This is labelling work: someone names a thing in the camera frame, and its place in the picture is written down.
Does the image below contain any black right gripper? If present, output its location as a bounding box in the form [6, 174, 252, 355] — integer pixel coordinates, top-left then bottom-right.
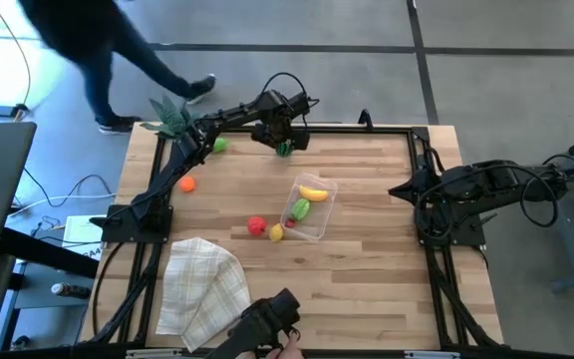
[388, 168, 450, 209]

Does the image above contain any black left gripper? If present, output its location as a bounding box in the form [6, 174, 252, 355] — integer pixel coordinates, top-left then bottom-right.
[251, 122, 313, 154]

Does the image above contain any yellow toy banana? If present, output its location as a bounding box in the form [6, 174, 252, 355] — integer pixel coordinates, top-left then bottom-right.
[298, 184, 329, 203]

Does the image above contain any ridged green toy starfruit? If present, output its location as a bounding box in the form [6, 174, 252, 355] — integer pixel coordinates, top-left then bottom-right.
[290, 197, 312, 222]

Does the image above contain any red toy tomato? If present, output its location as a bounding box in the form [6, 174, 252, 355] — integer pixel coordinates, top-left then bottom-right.
[246, 215, 268, 236]

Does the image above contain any clear plastic container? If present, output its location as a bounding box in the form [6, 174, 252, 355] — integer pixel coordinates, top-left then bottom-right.
[279, 172, 339, 242]

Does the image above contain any snake plant in white pot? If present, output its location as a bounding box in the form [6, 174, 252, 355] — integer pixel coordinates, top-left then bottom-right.
[140, 95, 201, 141]

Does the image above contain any white plaid cloth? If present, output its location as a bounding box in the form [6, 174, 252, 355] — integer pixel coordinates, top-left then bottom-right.
[155, 236, 252, 353]

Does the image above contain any black handheld device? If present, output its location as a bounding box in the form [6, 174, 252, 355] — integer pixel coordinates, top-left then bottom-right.
[205, 287, 302, 359]

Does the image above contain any person's hand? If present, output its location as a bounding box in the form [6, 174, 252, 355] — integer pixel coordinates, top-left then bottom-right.
[236, 331, 306, 359]

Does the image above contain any white paper sheet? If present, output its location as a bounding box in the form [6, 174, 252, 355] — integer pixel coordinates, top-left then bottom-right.
[62, 214, 107, 260]

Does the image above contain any person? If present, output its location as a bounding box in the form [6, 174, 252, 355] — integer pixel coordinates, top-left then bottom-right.
[17, 0, 217, 135]

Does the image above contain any dark bottle with white cap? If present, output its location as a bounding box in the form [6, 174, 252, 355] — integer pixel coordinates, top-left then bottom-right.
[50, 282, 93, 299]

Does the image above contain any black cart bar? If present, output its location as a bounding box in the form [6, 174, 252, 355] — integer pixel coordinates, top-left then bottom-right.
[0, 226, 100, 280]

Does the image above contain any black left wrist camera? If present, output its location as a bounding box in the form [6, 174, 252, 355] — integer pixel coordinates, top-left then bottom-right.
[286, 91, 314, 120]

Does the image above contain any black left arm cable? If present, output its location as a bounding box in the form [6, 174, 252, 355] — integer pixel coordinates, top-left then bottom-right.
[260, 72, 321, 132]

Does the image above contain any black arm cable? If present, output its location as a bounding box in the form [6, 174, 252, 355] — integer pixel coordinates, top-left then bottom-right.
[413, 147, 574, 240]
[260, 72, 321, 132]

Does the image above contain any black aluminium table frame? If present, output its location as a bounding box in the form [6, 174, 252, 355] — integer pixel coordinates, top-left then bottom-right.
[80, 122, 505, 353]

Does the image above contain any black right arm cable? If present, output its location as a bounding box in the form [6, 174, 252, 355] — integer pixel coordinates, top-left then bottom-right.
[413, 147, 574, 240]

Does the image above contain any silver bracket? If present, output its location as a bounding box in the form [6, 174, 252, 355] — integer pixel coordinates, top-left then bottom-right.
[405, 350, 461, 359]
[126, 348, 183, 359]

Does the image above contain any black floor cable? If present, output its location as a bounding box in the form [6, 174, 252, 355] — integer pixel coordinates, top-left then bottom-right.
[21, 167, 115, 200]

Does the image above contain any white floor cable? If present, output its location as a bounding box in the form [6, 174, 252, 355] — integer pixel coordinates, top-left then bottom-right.
[10, 191, 118, 218]

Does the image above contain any thin yellow floor cable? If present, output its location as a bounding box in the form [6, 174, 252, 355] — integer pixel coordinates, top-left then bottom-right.
[0, 0, 33, 121]

